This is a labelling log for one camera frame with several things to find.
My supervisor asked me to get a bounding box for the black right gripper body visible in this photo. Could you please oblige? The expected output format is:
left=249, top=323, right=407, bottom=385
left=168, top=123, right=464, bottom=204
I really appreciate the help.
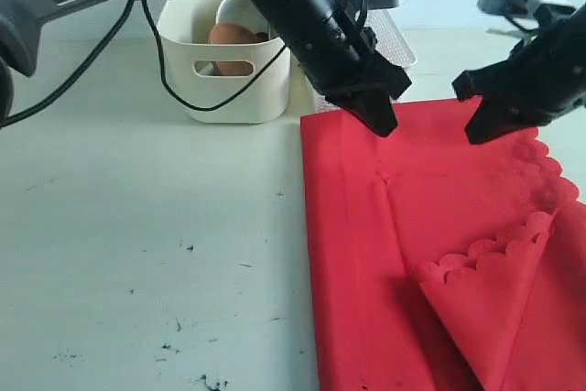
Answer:
left=483, top=7, right=585, bottom=126

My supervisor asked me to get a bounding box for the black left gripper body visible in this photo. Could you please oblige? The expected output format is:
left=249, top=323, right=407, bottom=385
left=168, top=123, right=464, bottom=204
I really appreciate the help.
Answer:
left=252, top=0, right=374, bottom=96

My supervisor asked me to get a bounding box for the white ceramic bowl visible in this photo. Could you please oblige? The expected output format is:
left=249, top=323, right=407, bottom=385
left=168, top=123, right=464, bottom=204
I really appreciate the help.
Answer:
left=215, top=0, right=270, bottom=35

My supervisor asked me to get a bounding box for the brown wooden plate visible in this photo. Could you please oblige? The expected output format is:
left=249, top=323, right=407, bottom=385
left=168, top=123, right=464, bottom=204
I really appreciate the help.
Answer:
left=209, top=22, right=262, bottom=77

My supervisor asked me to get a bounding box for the stainless steel cup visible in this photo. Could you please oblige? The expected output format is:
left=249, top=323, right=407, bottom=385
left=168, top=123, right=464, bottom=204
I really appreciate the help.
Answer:
left=194, top=61, right=217, bottom=77

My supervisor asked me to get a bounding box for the red table cloth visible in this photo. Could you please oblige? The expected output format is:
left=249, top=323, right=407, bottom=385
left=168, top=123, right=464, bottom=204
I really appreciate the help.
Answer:
left=300, top=100, right=585, bottom=390

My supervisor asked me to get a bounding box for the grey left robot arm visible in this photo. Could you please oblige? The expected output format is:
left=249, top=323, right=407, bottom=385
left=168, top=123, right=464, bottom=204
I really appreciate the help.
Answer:
left=1, top=0, right=411, bottom=136

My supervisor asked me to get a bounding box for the white perforated plastic basket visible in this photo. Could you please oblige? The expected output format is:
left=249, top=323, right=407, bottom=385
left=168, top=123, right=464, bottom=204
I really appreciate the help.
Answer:
left=287, top=10, right=418, bottom=116

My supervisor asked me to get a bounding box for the cream plastic storage bin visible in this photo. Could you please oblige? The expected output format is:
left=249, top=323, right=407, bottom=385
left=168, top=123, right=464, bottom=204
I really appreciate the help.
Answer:
left=157, top=0, right=291, bottom=124

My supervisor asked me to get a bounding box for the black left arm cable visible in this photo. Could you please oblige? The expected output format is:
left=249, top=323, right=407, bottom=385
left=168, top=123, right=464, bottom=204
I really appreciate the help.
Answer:
left=0, top=0, right=370, bottom=129

